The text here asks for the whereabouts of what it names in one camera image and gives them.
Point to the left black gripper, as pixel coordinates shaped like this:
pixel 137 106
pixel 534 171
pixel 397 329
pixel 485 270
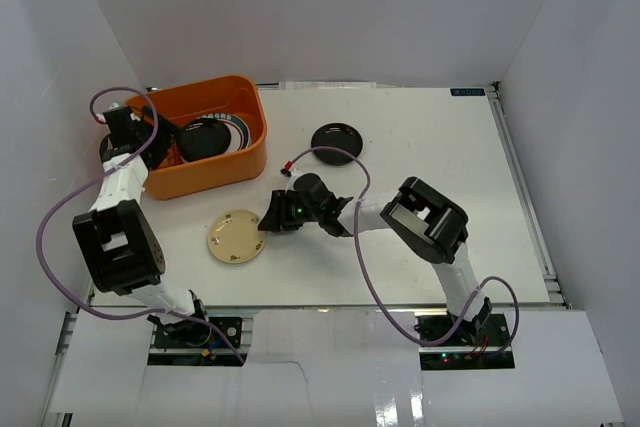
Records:
pixel 163 136

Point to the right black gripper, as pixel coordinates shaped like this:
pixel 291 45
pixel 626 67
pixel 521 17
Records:
pixel 277 218

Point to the small yellow floral plate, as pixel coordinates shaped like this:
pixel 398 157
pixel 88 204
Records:
pixel 234 237

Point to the black plate front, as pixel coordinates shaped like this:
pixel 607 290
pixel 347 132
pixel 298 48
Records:
pixel 203 138

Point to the black plate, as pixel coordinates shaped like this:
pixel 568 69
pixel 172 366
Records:
pixel 330 140
pixel 203 138

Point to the white green rimmed plate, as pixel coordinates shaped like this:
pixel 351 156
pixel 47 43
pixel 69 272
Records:
pixel 240 132

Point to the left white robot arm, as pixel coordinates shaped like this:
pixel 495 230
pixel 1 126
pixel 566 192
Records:
pixel 121 251

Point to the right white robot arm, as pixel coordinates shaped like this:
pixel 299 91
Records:
pixel 431 225

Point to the orange plastic bin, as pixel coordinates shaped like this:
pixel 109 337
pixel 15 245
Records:
pixel 235 94

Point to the white papers at back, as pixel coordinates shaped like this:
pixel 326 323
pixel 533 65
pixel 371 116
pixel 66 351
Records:
pixel 325 85

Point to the blue table label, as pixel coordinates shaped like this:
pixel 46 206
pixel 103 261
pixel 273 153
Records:
pixel 467 92

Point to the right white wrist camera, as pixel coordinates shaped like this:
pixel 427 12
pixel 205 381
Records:
pixel 290 174

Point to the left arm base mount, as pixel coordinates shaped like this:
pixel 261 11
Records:
pixel 194 346

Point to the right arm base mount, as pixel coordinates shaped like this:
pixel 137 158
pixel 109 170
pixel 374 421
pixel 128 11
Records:
pixel 464 352

